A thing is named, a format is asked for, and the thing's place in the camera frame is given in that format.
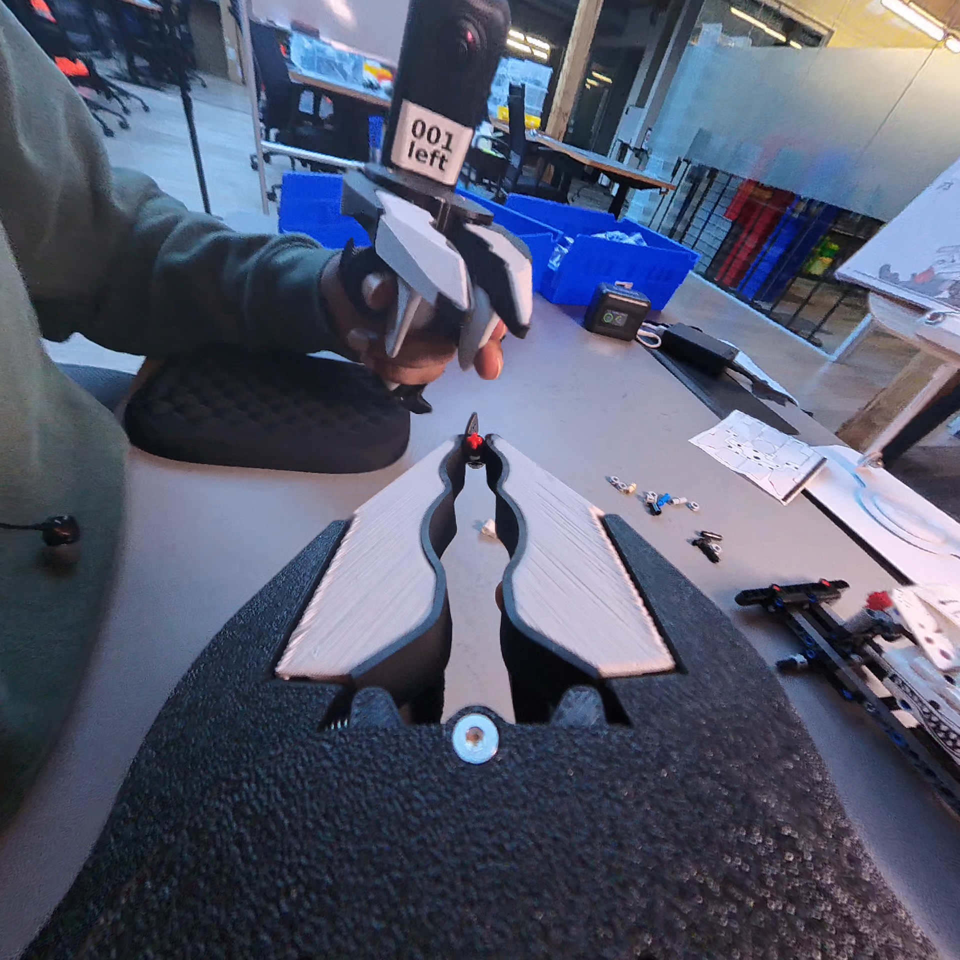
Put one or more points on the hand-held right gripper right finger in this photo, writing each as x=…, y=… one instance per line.
x=592, y=592

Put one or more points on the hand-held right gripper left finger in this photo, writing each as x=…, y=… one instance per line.
x=367, y=592

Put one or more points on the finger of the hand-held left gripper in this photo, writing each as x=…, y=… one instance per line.
x=420, y=247
x=514, y=277

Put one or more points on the cluster of small lego pieces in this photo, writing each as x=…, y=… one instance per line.
x=656, y=499

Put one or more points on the black lego connector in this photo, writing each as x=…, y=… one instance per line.
x=475, y=457

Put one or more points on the white lego monster truck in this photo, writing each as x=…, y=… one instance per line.
x=825, y=637

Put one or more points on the white lego connector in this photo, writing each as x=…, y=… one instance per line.
x=488, y=529

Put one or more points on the lego instruction booklet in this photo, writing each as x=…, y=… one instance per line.
x=915, y=247

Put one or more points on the person's left hand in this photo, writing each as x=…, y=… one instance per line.
x=420, y=360

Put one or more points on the blue plastic bin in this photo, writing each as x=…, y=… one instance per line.
x=544, y=255
x=315, y=210
x=622, y=270
x=570, y=214

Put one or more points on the black box green mark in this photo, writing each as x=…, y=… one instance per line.
x=616, y=315

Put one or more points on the wooden pillar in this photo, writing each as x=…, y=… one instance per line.
x=574, y=60

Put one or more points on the wooden background table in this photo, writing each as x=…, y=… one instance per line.
x=600, y=161

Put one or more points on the black power adapter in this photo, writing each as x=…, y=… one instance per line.
x=697, y=349

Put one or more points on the black wrist rest pad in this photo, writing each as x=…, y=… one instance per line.
x=262, y=420

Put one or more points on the white sticker sheet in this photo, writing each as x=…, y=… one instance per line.
x=757, y=454

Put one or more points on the shelf of coloured bins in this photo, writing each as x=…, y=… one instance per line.
x=757, y=225

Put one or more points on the white paper sheet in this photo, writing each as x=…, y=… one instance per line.
x=750, y=367

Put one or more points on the black tripod pole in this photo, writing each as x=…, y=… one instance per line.
x=191, y=135

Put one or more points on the black office chair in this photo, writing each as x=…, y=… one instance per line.
x=75, y=67

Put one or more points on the person's green sweatshirt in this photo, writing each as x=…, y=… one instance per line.
x=52, y=375

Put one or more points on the wooden post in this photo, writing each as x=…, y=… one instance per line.
x=892, y=405

